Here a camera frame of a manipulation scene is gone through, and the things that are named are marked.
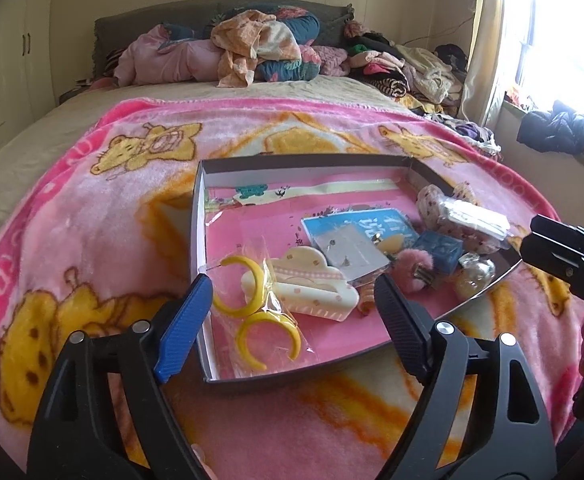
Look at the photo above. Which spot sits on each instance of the peach small hair clip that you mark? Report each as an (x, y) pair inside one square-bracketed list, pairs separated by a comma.
[(367, 301)]

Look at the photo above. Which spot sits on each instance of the beige bedsheet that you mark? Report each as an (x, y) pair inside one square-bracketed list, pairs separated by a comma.
[(32, 145)]

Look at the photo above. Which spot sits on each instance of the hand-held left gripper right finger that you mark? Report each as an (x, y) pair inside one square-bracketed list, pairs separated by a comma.
[(399, 327)]

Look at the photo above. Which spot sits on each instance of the pile of mixed clothes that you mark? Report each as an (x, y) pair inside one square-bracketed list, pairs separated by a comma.
[(412, 70)]

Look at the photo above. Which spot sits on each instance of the blue small box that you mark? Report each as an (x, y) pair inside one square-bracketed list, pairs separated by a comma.
[(439, 251)]

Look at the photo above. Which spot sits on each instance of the orange cream floral cloth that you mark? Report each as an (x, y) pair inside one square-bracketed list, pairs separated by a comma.
[(252, 40)]

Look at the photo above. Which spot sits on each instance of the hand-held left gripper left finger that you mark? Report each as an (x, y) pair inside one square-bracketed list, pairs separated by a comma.
[(187, 325)]

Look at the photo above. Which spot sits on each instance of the dark blue floral quilt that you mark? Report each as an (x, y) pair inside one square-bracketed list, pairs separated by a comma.
[(302, 25)]

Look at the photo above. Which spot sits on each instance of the cream wardrobe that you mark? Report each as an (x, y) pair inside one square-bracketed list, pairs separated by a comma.
[(2, 60)]

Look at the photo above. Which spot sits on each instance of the white card clear packet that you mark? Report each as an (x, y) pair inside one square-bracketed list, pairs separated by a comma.
[(477, 219)]

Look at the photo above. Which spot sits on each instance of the pink printed blanket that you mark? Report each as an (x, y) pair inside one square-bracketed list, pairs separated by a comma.
[(97, 220)]

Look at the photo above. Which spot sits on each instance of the person's left hand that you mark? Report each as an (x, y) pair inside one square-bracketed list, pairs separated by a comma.
[(201, 457)]

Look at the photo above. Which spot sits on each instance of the black jacket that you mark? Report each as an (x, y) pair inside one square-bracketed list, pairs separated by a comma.
[(562, 130)]

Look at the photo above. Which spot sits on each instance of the dark cardboard box tray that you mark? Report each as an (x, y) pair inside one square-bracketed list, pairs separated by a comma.
[(322, 335)]

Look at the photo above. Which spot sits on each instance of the pink knit garment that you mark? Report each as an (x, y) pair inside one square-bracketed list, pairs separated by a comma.
[(329, 60)]

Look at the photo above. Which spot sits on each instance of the yellow hoop earring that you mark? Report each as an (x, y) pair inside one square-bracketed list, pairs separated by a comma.
[(252, 280), (292, 335)]

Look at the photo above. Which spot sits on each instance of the cream cloud hair clip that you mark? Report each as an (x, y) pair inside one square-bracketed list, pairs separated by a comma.
[(312, 290)]

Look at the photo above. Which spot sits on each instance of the window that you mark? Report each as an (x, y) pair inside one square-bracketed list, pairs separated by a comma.
[(572, 25)]

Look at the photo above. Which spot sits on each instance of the clear round perfume bottle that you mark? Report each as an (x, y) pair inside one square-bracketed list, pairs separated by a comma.
[(472, 280)]

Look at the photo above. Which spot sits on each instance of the blue printed card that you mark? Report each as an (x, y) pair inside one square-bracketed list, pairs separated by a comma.
[(392, 220)]

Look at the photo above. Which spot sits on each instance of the pink pompom earring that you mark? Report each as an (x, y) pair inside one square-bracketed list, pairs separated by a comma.
[(409, 267)]

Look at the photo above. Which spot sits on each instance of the stud earrings clear packet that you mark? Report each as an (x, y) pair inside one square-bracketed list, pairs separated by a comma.
[(352, 250)]

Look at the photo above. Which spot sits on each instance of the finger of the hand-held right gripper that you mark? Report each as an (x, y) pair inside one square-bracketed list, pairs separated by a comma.
[(572, 242), (557, 260)]

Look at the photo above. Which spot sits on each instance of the grey headboard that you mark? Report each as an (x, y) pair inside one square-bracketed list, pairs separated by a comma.
[(122, 25)]

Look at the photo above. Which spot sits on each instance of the cream curtain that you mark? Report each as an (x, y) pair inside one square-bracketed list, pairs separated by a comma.
[(492, 35)]

